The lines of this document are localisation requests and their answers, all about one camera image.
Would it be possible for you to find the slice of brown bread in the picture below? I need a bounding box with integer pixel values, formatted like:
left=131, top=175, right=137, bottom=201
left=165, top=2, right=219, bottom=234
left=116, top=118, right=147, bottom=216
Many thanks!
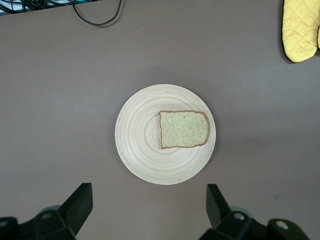
left=158, top=110, right=210, bottom=150

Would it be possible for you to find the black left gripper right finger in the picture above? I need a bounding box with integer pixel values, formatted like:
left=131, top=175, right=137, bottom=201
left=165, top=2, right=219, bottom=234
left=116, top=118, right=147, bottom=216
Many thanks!
left=199, top=183, right=270, bottom=240

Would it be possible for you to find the black cable tangle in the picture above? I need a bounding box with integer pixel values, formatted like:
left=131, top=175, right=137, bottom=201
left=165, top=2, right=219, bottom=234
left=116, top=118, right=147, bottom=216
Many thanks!
left=0, top=0, right=83, bottom=15

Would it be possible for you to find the looped black cable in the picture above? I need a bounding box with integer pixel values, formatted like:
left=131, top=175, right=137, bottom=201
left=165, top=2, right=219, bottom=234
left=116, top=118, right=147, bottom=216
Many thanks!
left=71, top=0, right=123, bottom=28

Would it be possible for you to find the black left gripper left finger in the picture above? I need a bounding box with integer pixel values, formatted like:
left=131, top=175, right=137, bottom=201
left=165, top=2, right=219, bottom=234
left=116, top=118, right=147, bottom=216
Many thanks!
left=17, top=182, right=94, bottom=240

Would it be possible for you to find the round wooden plate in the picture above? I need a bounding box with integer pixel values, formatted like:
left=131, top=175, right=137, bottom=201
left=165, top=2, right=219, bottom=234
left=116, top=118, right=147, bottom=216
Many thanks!
left=114, top=83, right=216, bottom=186

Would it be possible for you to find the yellow quilted oven mitt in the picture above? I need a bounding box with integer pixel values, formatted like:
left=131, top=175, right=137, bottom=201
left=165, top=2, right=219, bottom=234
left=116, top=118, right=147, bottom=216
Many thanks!
left=281, top=0, right=320, bottom=63

